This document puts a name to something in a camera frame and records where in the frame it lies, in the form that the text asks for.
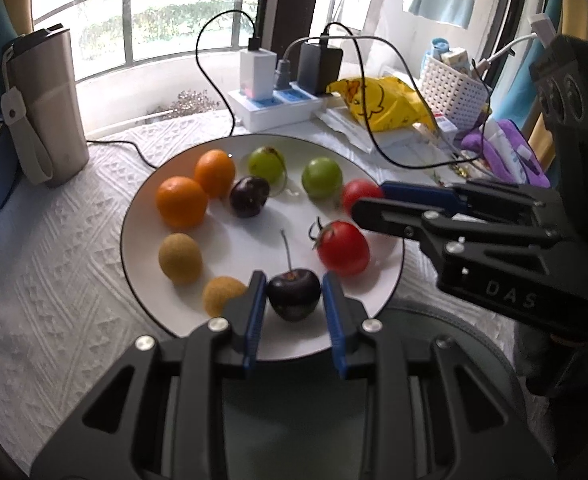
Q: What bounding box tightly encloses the dark cherry with stem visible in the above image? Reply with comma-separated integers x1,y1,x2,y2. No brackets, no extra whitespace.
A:
267,230,321,323

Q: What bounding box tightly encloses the red cherry tomato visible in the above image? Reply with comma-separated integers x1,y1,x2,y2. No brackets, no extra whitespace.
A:
308,218,370,276

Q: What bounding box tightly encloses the lower brown kiwi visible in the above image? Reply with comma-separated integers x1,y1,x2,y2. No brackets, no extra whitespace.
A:
202,276,247,318

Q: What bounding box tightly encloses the brown kiwi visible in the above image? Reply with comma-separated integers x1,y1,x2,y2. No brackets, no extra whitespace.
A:
202,276,247,318
158,233,203,285

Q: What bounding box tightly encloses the purple cloth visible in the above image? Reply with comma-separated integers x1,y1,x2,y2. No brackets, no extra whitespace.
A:
461,118,550,188

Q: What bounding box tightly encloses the white tube bottle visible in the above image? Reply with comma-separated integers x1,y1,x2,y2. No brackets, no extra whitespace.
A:
483,119,527,184

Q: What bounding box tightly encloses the grey round mat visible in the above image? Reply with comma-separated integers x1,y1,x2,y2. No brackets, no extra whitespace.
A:
223,300,526,479

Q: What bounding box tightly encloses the upper brown kiwi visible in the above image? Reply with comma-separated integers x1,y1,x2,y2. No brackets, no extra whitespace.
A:
158,233,203,285

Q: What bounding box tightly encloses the red tomato on plate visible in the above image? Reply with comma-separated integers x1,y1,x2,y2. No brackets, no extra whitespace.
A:
341,179,384,216

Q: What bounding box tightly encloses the white perforated basket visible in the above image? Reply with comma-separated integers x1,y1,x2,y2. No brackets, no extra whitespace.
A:
420,55,488,130

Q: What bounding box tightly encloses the white round plate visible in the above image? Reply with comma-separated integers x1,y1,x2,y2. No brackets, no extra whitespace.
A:
120,133,403,361

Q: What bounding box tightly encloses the front orange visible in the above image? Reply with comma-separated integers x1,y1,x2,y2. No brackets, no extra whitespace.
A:
156,176,209,230

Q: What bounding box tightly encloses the orange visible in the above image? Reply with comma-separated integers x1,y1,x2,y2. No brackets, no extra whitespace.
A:
193,150,236,200
156,176,209,230

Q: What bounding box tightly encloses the dark plum on plate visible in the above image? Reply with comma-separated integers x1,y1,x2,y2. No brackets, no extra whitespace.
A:
229,176,271,218

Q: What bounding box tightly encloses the green round fruit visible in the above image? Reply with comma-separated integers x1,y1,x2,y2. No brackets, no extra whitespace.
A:
301,157,343,200

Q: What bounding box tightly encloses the yellow duck bag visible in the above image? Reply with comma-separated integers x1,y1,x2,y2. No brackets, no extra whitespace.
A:
325,76,436,133

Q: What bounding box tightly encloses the rear orange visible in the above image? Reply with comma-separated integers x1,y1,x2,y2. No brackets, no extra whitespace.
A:
193,150,236,200

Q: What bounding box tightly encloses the white desk lamp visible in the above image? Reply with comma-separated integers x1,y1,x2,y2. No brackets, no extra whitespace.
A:
473,13,558,79

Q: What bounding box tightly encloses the white embossed tablecloth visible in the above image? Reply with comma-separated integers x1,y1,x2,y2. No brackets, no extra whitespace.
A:
0,109,550,476

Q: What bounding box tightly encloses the green grape with stem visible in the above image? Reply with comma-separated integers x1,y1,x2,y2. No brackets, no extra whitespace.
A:
247,145,286,185

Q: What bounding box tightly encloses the white power strip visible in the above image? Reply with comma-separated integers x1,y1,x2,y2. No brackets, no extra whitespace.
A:
228,84,325,133

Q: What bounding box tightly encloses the black charger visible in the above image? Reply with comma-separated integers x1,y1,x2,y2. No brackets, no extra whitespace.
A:
296,42,344,96

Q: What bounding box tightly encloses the white charger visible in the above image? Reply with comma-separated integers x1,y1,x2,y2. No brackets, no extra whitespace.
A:
239,49,277,101

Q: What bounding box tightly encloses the steel travel mug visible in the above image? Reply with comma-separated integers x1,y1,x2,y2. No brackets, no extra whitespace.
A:
1,24,88,188

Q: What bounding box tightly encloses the black cable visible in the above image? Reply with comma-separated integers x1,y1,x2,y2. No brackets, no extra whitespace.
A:
85,8,263,170

